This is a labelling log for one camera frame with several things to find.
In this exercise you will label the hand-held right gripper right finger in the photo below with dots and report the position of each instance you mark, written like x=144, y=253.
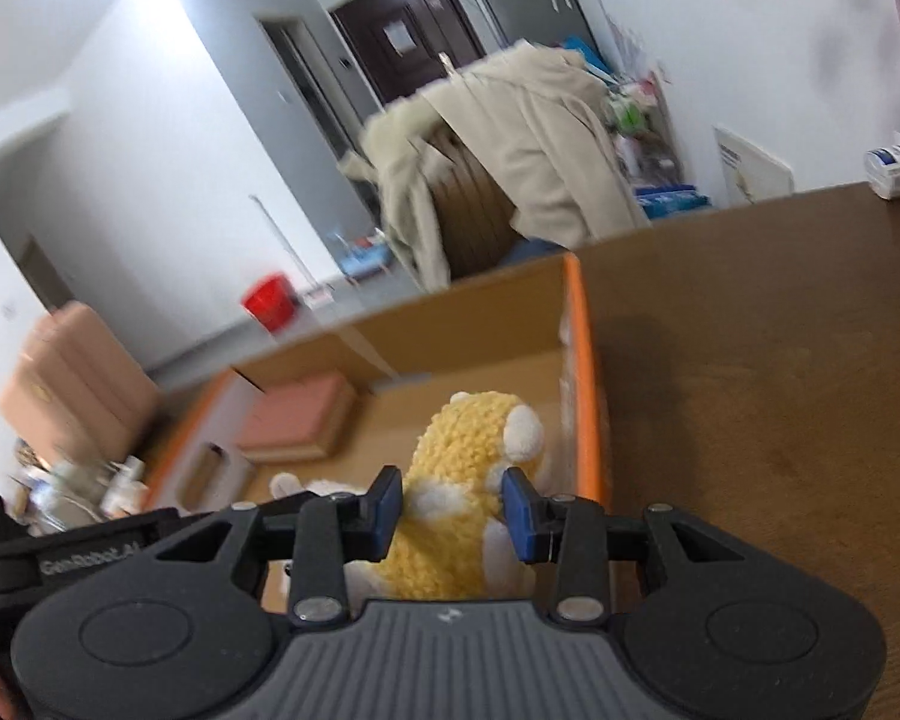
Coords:
x=517, y=525

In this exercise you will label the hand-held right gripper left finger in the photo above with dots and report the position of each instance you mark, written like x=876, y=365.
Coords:
x=386, y=514

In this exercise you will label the yellow knitted plush toy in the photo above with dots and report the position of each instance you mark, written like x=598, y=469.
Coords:
x=450, y=465

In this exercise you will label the orange-rimmed cardboard box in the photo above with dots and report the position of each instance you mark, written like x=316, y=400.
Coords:
x=495, y=315

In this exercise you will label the group of bottles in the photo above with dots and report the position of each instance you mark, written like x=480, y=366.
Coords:
x=82, y=491

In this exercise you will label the white plush toy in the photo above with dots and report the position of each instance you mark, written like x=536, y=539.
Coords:
x=292, y=481

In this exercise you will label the pink sponge block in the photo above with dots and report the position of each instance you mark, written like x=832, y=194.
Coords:
x=292, y=412

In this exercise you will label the mop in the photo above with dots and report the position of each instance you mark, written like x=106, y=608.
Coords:
x=313, y=294

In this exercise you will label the red bucket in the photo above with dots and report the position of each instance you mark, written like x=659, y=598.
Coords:
x=270, y=304

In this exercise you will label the blue floor tray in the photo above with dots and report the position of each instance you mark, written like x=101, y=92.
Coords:
x=364, y=259

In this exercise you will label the large brown cardboard box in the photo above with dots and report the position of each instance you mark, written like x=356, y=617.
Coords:
x=472, y=217

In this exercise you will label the stack of blue packets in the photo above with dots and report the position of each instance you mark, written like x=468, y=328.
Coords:
x=671, y=201

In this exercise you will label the beige coat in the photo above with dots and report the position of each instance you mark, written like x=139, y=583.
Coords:
x=540, y=142

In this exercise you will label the cluttered storage rack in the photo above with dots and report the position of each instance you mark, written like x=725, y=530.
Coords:
x=641, y=127

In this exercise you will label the dark brown door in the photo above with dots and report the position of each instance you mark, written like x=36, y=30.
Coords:
x=390, y=22

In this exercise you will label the white blue tissue pack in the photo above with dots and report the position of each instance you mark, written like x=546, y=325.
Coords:
x=896, y=165

